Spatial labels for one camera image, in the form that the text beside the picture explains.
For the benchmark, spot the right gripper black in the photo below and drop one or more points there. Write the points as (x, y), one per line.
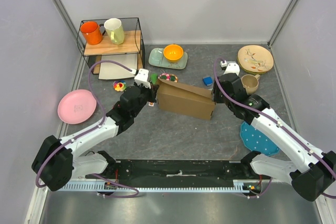
(214, 95)

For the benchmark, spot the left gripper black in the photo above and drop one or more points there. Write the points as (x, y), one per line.
(152, 92)

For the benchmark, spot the brown cardboard box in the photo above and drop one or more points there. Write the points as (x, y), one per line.
(185, 99)

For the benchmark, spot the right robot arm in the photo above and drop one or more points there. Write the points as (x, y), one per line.
(309, 170)

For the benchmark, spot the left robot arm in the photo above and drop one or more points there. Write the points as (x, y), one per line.
(60, 159)

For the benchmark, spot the blue small box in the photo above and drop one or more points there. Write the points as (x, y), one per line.
(208, 81)

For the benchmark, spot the green bone toy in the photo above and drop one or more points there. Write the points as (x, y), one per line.
(153, 78)

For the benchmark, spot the rainbow flower toy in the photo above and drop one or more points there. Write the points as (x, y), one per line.
(120, 85)

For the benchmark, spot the green double flower toy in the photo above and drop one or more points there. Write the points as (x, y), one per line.
(168, 77)

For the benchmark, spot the brown ceramic cup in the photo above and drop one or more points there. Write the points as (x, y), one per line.
(250, 83)

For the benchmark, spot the pale green tray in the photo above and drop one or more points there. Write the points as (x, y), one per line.
(157, 59)

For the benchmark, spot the orange bowl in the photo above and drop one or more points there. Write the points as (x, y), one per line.
(173, 52)

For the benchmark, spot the blue polka dot plate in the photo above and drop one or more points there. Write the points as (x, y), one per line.
(255, 140)

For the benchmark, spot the beige floral plate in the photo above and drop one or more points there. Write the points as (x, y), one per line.
(255, 59)

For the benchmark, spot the pink plate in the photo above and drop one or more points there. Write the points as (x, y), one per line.
(77, 106)

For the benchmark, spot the pale green mug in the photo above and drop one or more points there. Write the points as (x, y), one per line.
(114, 29)

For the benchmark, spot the orange mug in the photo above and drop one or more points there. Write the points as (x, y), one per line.
(91, 32)

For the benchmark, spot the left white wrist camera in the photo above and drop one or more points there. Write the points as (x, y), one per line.
(141, 77)

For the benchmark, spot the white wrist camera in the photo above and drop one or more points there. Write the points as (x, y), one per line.
(230, 67)
(141, 77)

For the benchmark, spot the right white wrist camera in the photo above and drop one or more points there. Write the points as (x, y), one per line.
(230, 67)

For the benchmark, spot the black wire wooden shelf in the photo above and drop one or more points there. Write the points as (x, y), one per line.
(133, 43)

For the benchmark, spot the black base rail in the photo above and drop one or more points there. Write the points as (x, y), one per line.
(150, 173)

